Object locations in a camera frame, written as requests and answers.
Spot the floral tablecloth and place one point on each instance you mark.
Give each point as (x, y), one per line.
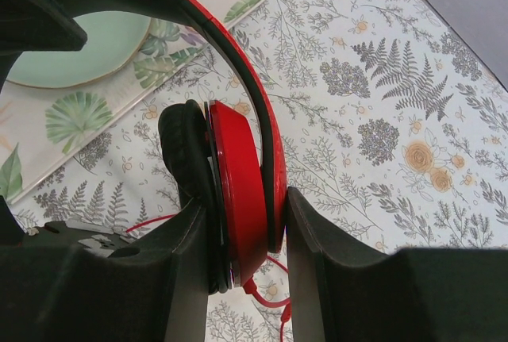
(393, 130)

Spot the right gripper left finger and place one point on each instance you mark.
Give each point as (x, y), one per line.
(153, 289)

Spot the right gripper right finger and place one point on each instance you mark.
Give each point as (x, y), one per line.
(344, 290)

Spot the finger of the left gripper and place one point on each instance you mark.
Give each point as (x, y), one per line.
(38, 25)

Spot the floral rectangular tray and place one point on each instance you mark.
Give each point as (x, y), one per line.
(54, 105)

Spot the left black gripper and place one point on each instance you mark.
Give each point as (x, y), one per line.
(96, 239)

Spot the red headphones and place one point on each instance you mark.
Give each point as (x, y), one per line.
(210, 151)

